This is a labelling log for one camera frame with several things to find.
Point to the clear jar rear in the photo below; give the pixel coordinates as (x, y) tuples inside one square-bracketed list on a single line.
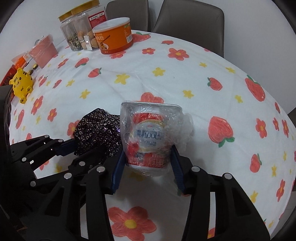
[(69, 31)]

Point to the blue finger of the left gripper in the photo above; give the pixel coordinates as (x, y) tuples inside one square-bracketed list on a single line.
[(64, 148)]

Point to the grey chair right far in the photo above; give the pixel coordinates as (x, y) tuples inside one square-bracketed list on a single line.
[(137, 11)]

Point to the plastic yogurt cup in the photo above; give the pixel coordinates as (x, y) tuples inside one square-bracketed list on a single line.
[(149, 130)]

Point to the red gift box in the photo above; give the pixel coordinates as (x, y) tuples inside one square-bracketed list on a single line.
[(9, 75)]

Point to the grey chair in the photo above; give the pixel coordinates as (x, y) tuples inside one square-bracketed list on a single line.
[(193, 21), (137, 11)]

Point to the floral strawberry tablecloth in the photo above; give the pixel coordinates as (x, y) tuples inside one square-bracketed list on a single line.
[(160, 92)]

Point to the purple patterned wrapper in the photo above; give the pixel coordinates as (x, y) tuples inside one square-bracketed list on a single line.
[(98, 129)]

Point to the orange white small box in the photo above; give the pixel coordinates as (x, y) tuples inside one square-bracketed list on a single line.
[(21, 60)]

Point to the grey chair right near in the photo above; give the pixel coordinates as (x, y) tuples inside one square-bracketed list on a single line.
[(193, 21)]

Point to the yellow tiger toy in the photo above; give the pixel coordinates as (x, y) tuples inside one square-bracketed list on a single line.
[(22, 84)]

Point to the pink round box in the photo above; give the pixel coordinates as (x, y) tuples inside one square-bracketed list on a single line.
[(43, 51)]

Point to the clear jar red label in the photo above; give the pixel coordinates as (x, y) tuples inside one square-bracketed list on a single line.
[(87, 16)]

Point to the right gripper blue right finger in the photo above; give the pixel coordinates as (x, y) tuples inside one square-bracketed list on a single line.
[(177, 163)]

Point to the orange snack tub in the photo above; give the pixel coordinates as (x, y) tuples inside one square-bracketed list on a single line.
[(113, 36)]

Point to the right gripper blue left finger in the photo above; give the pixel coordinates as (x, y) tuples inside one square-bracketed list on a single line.
[(118, 171)]

